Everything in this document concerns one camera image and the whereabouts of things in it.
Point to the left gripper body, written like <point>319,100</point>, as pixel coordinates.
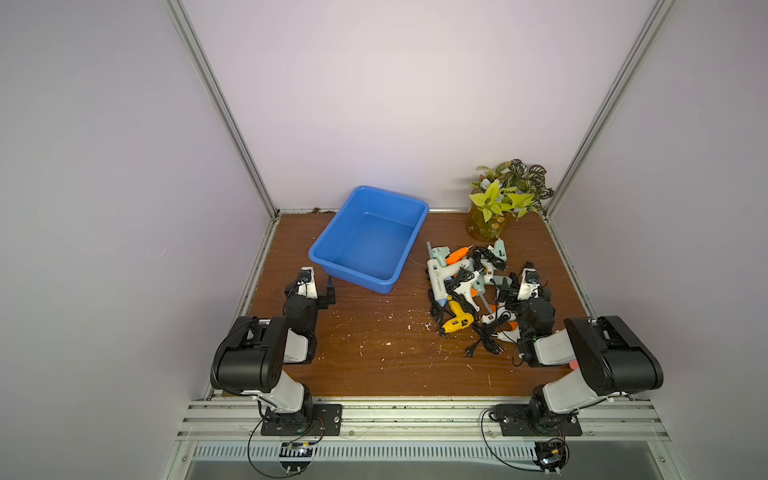
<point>312,310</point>

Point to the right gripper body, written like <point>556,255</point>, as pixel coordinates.
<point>516,294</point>

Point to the yellow glue gun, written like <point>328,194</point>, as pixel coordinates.
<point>461,319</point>

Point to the large white glue gun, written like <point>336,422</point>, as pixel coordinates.
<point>439,272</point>

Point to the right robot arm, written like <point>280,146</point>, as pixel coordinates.
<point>606,358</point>

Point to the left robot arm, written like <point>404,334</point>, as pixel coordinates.
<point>249,361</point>

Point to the mint glue gun back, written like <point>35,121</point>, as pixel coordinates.
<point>496,255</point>

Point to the blue plastic storage box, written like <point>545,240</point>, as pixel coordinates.
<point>368,240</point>

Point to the orange glue gun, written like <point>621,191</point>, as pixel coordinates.
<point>458,255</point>

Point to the potted green plant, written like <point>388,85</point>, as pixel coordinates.
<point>505,193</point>

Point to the right control board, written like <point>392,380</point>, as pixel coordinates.
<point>552,455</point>

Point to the control board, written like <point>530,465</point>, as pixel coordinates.
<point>295,457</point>
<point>552,455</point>

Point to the left control board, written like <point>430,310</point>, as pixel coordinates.
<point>295,457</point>

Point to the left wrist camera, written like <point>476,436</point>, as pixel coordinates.
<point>306,285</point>

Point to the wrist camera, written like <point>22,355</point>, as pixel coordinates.
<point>306,285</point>
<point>529,283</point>

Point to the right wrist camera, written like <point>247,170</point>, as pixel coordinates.
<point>529,283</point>

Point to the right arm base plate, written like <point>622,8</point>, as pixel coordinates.
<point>526,421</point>

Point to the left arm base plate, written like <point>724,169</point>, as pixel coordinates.
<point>316,420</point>

